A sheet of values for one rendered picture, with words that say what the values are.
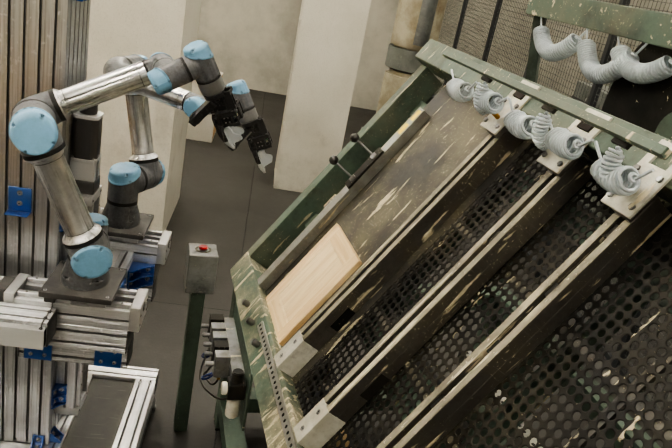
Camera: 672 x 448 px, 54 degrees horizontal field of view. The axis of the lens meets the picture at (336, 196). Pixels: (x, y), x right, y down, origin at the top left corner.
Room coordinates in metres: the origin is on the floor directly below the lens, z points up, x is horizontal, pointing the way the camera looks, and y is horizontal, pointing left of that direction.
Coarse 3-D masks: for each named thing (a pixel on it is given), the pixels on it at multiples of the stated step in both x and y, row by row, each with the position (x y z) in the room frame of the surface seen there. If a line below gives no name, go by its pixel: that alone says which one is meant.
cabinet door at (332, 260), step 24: (336, 240) 2.23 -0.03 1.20; (312, 264) 2.21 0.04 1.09; (336, 264) 2.11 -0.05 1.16; (360, 264) 2.03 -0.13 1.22; (288, 288) 2.20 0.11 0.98; (312, 288) 2.09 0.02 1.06; (336, 288) 2.01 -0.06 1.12; (288, 312) 2.07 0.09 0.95; (312, 312) 1.99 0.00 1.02; (288, 336) 1.97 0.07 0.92
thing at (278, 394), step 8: (264, 328) 2.02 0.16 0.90; (264, 336) 1.98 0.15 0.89; (264, 344) 1.95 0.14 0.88; (264, 352) 1.91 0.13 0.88; (272, 360) 1.84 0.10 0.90; (272, 368) 1.81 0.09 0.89; (272, 376) 1.78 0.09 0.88; (272, 384) 1.74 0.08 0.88; (280, 392) 1.69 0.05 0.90; (280, 400) 1.66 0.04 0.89; (280, 408) 1.63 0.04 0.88; (280, 416) 1.60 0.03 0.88; (288, 416) 1.58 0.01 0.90; (288, 424) 1.55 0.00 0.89; (288, 432) 1.53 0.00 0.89; (288, 440) 1.50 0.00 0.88
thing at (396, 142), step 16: (400, 128) 2.50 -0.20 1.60; (416, 128) 2.48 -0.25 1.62; (384, 144) 2.49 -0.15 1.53; (400, 144) 2.46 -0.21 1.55; (384, 160) 2.45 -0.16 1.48; (368, 176) 2.43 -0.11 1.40; (352, 192) 2.42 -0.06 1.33; (336, 208) 2.40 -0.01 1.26; (320, 224) 2.38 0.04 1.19; (304, 240) 2.37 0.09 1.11; (288, 256) 2.35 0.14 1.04; (272, 272) 2.33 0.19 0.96
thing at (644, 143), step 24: (480, 72) 1.95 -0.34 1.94; (456, 96) 2.07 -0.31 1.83; (480, 96) 1.92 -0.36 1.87; (552, 96) 1.60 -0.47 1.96; (504, 120) 1.76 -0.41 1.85; (528, 120) 1.74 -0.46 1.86; (600, 120) 1.41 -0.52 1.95; (552, 144) 1.54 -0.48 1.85; (576, 144) 1.54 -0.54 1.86; (648, 144) 1.26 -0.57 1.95; (624, 168) 1.32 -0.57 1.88; (624, 192) 1.31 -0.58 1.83
